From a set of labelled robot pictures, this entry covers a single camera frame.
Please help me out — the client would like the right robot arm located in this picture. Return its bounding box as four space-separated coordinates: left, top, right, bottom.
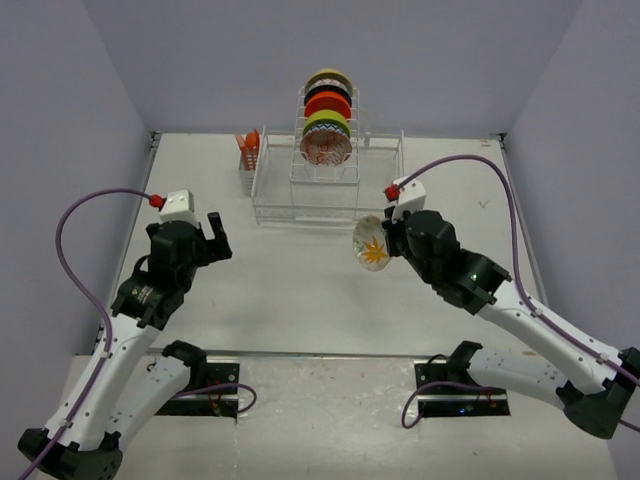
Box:
382 207 639 440

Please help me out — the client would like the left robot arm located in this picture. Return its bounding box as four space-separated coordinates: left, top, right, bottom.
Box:
18 212 232 479

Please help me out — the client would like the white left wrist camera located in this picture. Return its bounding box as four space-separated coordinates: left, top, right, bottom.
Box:
159 189 198 227

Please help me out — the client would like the red patterned bowl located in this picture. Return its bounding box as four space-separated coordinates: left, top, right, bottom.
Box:
300 124 353 166

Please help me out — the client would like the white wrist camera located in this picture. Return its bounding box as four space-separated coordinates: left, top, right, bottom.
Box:
391 177 426 223
159 189 198 227

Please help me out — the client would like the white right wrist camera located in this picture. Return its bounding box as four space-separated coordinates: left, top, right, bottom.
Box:
391 177 426 223

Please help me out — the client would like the yellow rimmed patterned bowl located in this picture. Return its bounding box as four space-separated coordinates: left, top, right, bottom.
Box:
304 68 353 95

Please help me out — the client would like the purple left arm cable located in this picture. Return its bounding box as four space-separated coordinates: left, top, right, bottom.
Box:
19 188 164 476

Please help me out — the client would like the white bowl orange flower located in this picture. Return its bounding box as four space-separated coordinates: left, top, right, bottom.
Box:
352 215 391 272

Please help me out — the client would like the lime green bowl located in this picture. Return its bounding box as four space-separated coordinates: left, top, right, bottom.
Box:
303 109 351 137

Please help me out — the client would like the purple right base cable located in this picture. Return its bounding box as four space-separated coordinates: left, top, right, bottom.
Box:
401 380 481 429

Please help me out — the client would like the blue triangle patterned bowl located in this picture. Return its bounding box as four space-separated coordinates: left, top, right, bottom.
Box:
304 83 352 106

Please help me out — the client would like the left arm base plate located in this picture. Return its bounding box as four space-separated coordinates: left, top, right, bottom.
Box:
156 359 240 419

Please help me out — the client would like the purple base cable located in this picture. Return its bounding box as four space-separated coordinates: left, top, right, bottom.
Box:
401 380 481 429
174 383 258 415

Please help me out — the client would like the white wire dish rack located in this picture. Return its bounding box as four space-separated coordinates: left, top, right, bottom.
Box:
251 90 404 228

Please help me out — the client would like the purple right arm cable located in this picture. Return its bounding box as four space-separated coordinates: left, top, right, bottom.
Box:
384 154 640 434

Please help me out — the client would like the orange plastic fork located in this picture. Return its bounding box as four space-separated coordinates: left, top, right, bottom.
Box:
234 134 248 155

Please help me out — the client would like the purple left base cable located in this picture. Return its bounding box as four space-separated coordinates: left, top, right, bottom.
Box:
174 383 258 415

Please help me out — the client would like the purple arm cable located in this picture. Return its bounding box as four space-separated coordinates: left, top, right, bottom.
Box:
19 188 164 476
384 154 640 434

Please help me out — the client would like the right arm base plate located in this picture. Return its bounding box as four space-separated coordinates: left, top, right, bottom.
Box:
414 355 511 418

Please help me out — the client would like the orange plastic spoon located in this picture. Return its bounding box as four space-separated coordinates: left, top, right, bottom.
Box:
245 129 260 156

